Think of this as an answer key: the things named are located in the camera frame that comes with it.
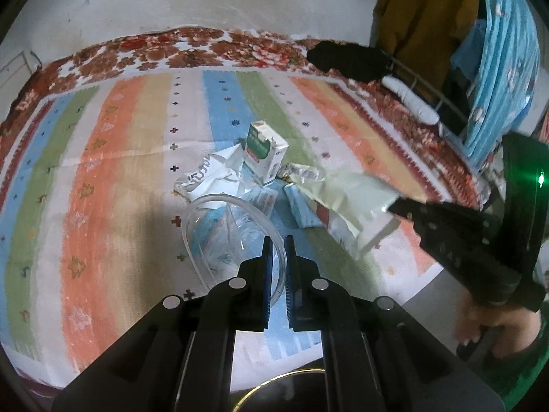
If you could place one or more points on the striped colourful mat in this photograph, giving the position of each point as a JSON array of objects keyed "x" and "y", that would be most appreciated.
[{"x": 107, "y": 180}]

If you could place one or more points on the person's right forearm green sleeve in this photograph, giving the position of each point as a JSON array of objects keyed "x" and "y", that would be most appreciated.
[{"x": 527, "y": 369}]

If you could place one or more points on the person's right hand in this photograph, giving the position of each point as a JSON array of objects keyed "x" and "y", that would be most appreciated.
[{"x": 510, "y": 315}]

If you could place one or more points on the metal bed rail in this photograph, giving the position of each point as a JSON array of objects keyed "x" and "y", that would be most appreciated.
[{"x": 429, "y": 88}]

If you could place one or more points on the brown floral blanket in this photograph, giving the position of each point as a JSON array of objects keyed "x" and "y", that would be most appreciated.
[{"x": 193, "y": 47}]

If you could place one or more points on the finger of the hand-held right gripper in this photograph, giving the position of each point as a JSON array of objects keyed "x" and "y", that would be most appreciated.
[
  {"x": 441, "y": 214},
  {"x": 463, "y": 257}
]

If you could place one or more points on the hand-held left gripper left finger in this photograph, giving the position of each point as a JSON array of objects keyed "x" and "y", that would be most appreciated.
[{"x": 266, "y": 274}]

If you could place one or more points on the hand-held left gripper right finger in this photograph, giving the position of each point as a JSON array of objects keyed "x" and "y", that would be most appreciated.
[{"x": 290, "y": 274}]

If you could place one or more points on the white printed plastic bag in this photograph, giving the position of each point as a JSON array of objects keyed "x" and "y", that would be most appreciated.
[{"x": 206, "y": 176}]

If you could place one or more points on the pale green white wrapper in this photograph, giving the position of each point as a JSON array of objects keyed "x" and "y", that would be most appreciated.
[{"x": 360, "y": 206}]

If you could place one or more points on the white wall panel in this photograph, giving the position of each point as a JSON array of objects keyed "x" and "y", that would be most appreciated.
[{"x": 13, "y": 66}]

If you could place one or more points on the white packet orange print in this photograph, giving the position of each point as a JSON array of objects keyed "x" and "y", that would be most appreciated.
[{"x": 261, "y": 199}]

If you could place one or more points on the white green milk carton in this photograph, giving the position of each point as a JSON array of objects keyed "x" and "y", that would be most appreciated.
[{"x": 266, "y": 150}]

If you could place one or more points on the crumpled clear foil wrapper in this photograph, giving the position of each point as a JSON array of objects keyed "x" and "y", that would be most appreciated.
[{"x": 302, "y": 172}]

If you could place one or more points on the light blue packet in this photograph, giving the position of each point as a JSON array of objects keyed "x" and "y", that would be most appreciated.
[{"x": 302, "y": 206}]

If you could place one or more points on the blue printed hanging cloth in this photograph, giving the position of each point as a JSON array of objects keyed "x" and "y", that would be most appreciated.
[{"x": 506, "y": 51}]

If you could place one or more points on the white rolled cloth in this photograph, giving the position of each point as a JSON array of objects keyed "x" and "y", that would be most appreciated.
[{"x": 414, "y": 101}]

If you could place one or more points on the clear plastic container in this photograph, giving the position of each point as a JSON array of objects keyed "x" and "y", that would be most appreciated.
[{"x": 214, "y": 231}]

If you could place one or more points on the black bin gold rim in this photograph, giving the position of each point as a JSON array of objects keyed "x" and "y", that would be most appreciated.
[{"x": 278, "y": 388}]

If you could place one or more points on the mustard yellow garment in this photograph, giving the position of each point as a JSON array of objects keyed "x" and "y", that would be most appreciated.
[{"x": 424, "y": 13}]

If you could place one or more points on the black cloth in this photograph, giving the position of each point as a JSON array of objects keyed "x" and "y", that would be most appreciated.
[{"x": 347, "y": 60}]

